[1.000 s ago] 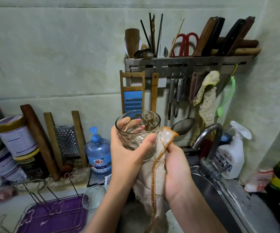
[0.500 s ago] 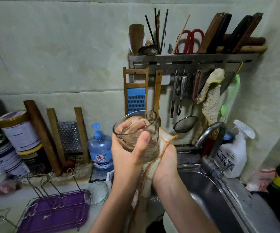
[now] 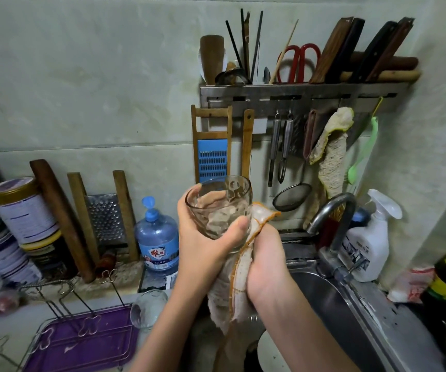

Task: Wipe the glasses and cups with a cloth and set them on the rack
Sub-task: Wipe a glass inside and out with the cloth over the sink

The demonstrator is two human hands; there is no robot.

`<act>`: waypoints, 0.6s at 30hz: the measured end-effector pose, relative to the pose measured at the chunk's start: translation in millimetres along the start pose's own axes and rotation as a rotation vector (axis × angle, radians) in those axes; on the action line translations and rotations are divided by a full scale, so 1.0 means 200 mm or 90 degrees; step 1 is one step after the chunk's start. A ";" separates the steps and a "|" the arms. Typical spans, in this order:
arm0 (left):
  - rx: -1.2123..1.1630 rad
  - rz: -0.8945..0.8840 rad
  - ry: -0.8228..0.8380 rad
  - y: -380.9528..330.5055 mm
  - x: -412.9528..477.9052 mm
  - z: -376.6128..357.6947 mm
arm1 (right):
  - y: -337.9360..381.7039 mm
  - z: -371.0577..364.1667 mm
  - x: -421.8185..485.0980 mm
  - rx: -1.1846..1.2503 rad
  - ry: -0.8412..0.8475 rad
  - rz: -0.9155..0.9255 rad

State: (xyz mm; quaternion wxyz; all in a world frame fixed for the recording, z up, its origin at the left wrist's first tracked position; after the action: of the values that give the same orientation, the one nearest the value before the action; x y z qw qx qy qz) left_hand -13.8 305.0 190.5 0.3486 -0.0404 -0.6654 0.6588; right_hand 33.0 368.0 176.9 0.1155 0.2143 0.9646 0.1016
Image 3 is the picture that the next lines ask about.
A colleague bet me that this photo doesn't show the wooden framed metal grater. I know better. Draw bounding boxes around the wooden framed metal grater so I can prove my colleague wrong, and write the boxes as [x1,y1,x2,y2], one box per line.
[67,169,141,264]

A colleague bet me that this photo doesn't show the stack of labelled tin cans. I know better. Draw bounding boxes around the stack of labelled tin cans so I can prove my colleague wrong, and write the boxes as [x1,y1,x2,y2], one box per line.
[0,176,73,287]

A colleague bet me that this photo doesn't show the wooden spatula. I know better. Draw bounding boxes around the wooden spatula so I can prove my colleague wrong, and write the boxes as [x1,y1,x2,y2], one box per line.
[240,109,257,179]

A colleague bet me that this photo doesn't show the metal peeler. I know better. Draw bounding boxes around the metal peeler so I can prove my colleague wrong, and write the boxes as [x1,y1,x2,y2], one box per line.
[266,112,282,188]
[277,112,295,184]

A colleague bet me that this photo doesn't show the bamboo skewer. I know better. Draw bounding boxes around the bamboo skewer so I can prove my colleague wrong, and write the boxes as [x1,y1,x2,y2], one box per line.
[269,18,301,84]

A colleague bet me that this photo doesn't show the wooden rolling pin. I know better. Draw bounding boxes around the wooden rolling pin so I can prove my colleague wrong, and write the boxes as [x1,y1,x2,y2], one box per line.
[29,159,98,284]

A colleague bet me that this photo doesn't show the pink and white plastic bag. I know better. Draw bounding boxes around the pink and white plastic bag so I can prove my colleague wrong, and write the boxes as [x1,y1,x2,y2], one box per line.
[386,265,435,304]

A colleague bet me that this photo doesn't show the mesh strainer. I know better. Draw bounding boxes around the mesh strainer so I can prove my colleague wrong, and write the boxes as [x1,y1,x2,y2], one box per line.
[273,110,318,212]

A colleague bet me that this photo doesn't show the brown handled knife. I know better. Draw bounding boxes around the brown handled knife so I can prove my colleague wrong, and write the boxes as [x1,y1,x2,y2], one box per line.
[310,16,356,84]
[366,17,416,82]

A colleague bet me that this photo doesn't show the wooden scoop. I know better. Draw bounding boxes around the wooden scoop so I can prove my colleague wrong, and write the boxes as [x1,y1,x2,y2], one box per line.
[200,35,226,86]

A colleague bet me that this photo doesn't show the wall mounted metal utensil rack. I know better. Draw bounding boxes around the wall mounted metal utensil rack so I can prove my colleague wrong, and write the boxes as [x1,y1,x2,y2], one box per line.
[200,80,413,118]

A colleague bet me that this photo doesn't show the person's right forearm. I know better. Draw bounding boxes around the person's right forearm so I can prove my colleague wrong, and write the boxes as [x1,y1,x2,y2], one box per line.
[258,294,363,372]

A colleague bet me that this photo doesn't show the hanging loofah sponge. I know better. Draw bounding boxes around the hanging loofah sponge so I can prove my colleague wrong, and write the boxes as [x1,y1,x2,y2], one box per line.
[308,106,356,200]

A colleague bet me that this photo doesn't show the beige dish cloth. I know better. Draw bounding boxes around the beige dish cloth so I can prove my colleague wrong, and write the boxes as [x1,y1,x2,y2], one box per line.
[206,201,282,338]

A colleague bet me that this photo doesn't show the white spray bottle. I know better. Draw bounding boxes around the white spray bottle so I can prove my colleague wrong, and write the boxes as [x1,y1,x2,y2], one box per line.
[339,189,404,282]

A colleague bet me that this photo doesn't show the white plate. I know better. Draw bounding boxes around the white plate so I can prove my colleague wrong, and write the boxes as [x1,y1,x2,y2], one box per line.
[256,331,292,372]

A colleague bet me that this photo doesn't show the purple plastic tray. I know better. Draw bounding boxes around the purple plastic tray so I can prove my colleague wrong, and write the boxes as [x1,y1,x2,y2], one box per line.
[23,304,140,372]

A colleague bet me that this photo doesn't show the stainless steel sink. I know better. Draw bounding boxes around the stainless steel sink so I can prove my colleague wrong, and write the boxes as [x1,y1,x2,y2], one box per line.
[188,259,441,372]

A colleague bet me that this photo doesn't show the dark metal ladle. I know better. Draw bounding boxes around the dark metal ladle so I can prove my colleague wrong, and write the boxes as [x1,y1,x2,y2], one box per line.
[214,67,249,87]

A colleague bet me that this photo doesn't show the bundle of dark chopsticks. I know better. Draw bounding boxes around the bundle of dark chopsticks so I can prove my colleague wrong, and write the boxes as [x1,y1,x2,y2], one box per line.
[225,7,265,84]

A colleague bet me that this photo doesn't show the black handled knife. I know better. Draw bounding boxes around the black handled knife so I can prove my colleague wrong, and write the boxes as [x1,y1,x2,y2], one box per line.
[325,18,367,84]
[348,21,401,84]

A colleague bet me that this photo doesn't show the dark wooden handle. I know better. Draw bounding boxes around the dark wooden handle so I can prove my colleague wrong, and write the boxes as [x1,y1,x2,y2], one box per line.
[351,54,421,73]

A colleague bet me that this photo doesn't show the light wooden handle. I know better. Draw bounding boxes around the light wooden handle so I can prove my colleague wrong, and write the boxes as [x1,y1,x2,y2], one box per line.
[339,69,423,84]

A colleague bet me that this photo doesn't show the small blue water bottle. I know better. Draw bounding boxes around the small blue water bottle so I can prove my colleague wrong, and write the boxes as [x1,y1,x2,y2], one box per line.
[135,196,181,273]

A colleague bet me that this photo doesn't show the wooden slicer with blue blade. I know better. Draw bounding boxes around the wooden slicer with blue blade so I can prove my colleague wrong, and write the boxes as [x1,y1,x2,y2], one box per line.
[190,104,235,184]

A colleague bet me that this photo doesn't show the blue capped bottle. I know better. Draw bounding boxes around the blue capped bottle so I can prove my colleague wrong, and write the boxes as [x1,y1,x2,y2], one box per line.
[349,207,371,229]

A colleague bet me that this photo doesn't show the red handled scissors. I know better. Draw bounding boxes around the red handled scissors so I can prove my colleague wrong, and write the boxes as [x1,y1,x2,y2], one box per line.
[276,43,322,84]

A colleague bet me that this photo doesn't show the person's right hand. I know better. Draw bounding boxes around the person's right hand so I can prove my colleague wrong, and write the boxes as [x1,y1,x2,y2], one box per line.
[245,221,294,307]

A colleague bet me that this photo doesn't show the person's left hand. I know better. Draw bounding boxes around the person's left hand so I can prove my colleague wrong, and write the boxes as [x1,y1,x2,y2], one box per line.
[175,183,252,303]

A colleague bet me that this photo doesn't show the metal faucet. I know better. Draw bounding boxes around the metal faucet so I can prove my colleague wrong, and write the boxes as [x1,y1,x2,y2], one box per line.
[307,193,359,280]

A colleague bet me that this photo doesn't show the red container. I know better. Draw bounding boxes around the red container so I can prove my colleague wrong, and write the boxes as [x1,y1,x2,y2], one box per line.
[318,216,339,249]

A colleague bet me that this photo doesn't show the metal wire cup rack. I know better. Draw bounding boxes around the metal wire cup rack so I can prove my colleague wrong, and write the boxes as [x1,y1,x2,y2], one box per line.
[0,275,142,372]

